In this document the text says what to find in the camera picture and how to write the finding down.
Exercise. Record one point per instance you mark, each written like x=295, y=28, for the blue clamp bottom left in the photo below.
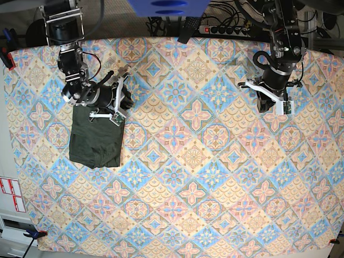
x=34, y=235

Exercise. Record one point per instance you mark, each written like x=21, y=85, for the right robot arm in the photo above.
x=63, y=27

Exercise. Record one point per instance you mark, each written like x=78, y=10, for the dark green long-sleeve shirt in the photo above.
x=94, y=144

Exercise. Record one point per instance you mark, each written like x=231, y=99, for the red white label stickers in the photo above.
x=11, y=192

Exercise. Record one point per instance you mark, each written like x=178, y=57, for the black remote keypad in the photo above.
x=191, y=24

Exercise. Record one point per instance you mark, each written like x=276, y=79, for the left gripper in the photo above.
x=270, y=90

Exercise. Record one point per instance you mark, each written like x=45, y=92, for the white power strip red switch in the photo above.
x=223, y=30

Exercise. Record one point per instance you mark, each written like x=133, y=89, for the black round stool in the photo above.
x=36, y=34

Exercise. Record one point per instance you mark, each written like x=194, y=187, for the orange clamp bottom right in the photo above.
x=335, y=241

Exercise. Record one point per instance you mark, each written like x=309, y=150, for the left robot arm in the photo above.
x=286, y=50

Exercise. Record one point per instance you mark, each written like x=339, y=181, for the blue plastic box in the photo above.
x=162, y=8

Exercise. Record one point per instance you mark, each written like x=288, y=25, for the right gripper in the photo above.
x=111, y=101

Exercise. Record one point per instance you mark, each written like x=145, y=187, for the white cabinet drawer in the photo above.
x=13, y=241

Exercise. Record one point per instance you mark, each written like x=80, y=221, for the patterned tile tablecloth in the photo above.
x=202, y=173

